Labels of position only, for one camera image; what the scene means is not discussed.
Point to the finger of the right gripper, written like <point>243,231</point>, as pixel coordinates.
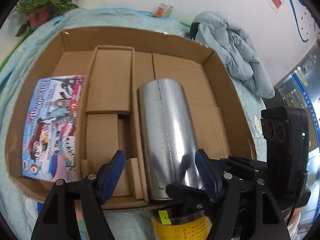
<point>195,199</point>

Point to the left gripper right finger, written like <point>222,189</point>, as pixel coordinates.
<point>242,205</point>

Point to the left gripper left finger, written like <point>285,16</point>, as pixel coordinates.
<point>57,219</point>

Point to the pastel rubik cube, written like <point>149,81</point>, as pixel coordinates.
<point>82,226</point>

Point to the yellow label glass jar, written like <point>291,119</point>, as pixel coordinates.
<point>194,226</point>

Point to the silver metal can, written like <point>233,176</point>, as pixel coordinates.
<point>168,137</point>

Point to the colourful board game box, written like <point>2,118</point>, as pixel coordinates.
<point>48,146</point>

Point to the person right hand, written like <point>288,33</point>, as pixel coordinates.
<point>293,224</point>

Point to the glass door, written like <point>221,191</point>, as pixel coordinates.
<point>300,89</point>

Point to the light blue jacket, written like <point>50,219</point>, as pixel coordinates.
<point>235,49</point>

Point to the brown cardboard box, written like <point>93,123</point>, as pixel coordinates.
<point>116,62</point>

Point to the small orange label jar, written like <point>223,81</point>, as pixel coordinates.
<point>164,10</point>

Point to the teal quilt blanket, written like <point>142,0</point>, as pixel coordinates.
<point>20,211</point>

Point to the potted green plant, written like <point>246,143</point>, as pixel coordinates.
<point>39,12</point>

